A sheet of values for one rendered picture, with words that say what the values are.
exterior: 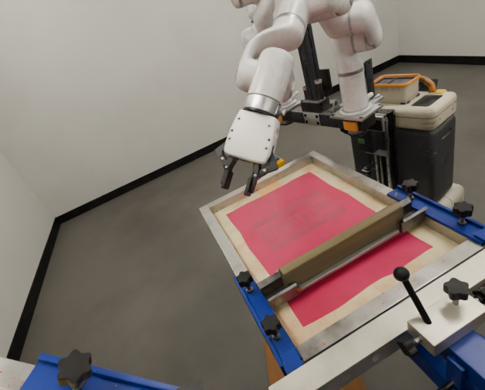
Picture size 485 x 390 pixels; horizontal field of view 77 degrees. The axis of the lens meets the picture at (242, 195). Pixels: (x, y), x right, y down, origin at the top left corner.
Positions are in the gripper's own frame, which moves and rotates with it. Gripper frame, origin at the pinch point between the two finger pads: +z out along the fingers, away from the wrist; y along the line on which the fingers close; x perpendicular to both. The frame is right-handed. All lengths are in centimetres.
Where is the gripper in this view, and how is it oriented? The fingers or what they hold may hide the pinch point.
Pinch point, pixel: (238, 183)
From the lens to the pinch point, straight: 64.5
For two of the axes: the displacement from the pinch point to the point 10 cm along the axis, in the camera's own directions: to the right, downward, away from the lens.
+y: -9.1, -2.9, 2.9
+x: -2.9, -0.7, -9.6
